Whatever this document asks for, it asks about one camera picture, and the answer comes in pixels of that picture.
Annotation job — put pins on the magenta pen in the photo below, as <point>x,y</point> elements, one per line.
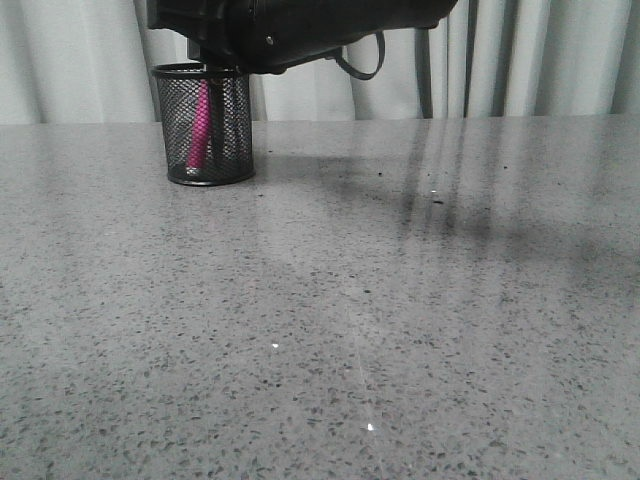
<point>200,132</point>

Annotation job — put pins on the black mesh pen cup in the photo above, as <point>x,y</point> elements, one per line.
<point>178,86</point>

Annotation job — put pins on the grey curtain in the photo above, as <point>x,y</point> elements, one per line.
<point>89,62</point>

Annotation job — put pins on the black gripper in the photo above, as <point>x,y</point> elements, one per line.
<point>269,37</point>

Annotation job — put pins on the grey orange scissors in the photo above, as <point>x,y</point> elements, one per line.
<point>216,115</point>

